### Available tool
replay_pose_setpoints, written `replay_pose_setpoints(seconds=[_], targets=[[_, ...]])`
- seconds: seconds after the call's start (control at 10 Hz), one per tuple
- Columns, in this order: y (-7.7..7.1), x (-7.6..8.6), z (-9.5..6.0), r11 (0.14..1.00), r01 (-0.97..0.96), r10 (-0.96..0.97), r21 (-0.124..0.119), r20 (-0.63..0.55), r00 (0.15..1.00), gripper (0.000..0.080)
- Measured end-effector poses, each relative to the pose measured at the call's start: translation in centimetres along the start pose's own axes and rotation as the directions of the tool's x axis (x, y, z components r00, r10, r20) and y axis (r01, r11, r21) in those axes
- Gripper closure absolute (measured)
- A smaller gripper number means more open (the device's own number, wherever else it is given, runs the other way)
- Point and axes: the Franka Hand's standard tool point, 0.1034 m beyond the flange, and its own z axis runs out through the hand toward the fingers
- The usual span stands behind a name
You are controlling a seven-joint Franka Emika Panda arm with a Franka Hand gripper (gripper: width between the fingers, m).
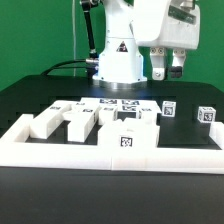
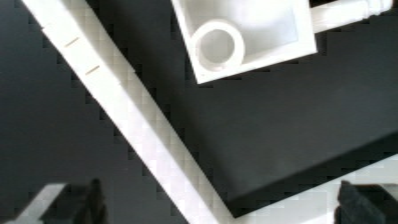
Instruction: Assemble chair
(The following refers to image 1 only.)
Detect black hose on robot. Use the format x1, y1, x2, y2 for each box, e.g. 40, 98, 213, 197
79, 0, 100, 69

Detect white chair seat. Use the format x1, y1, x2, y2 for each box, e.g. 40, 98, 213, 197
97, 118, 160, 149

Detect white tag base sheet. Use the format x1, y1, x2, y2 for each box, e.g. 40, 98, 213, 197
80, 97, 161, 113

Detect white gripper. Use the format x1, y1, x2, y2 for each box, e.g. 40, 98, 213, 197
134, 0, 200, 81

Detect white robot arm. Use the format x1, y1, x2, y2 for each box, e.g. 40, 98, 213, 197
93, 0, 200, 89

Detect white chair back part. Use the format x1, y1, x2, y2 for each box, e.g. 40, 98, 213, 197
63, 103, 100, 143

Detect white long chair part left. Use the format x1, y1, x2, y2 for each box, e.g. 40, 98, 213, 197
30, 101, 71, 139

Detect black cable on table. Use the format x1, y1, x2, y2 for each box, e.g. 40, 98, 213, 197
40, 59, 88, 77

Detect white U-shaped fence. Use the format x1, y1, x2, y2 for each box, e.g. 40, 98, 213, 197
0, 114, 224, 174

